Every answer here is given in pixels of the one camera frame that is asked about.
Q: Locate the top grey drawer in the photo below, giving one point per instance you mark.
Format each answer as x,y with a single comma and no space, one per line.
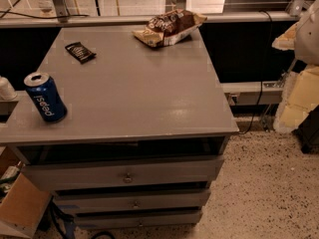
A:
107,174

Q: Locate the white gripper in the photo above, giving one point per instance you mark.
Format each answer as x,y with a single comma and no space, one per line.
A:
309,37

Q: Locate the grey metal rail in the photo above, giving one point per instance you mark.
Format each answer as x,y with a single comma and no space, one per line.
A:
87,20

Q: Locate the small black snack packet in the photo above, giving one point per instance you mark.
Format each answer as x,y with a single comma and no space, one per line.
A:
80,52

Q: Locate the grey drawer cabinet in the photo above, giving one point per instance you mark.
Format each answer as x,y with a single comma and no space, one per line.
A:
130,102

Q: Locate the blue pepsi can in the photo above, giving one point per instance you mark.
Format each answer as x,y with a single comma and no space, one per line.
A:
43,92

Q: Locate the middle grey drawer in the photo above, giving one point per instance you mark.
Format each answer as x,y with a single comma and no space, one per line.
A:
144,200

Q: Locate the bottom grey drawer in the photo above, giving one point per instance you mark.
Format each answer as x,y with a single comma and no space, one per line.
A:
158,218

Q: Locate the cardboard box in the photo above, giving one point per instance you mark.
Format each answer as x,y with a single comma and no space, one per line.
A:
22,209

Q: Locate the brown chip bag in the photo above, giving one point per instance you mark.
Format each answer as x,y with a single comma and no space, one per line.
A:
169,28

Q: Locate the grey drawer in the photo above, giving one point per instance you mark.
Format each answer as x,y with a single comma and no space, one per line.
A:
144,200
158,218
107,174

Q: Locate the white cylinder object at left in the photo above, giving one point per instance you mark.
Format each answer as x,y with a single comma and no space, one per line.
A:
7,92

